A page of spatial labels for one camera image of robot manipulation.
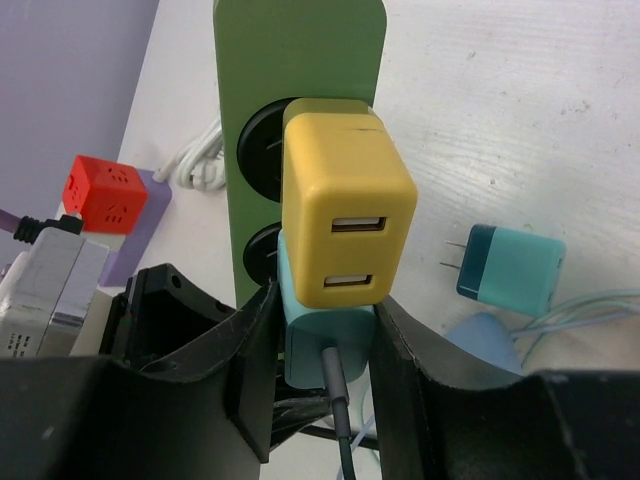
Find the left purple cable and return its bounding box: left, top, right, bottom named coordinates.
left=0, top=207, right=26, bottom=236

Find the black power cord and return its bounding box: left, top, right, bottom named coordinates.
left=307, top=424, right=386, bottom=451

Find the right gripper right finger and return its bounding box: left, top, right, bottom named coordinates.
left=369, top=298, right=639, bottom=479

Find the light blue plug adapter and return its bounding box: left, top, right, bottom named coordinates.
left=444, top=312, right=523, bottom=376

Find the teal plug adapter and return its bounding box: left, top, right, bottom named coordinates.
left=443, top=224, right=567, bottom=318
left=277, top=233, right=376, bottom=390

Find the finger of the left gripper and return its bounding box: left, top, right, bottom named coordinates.
left=97, top=263, right=331, bottom=451

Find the red cube plug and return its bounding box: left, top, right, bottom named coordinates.
left=62, top=155, right=148, bottom=235

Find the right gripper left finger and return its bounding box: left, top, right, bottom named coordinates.
left=1, top=283, right=280, bottom=479

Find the thin light blue cable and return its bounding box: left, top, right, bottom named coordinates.
left=319, top=287, right=640, bottom=480

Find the white cable at left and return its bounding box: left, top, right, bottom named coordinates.
left=152, top=114, right=229, bottom=192

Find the yellow plug adapter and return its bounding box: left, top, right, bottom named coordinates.
left=281, top=98, right=418, bottom=309

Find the purple power strip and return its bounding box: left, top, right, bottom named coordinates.
left=54, top=167, right=174, bottom=289

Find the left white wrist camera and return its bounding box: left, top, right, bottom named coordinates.
left=1, top=215, right=109, bottom=359

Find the green power strip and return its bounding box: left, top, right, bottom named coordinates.
left=212, top=0, right=389, bottom=314

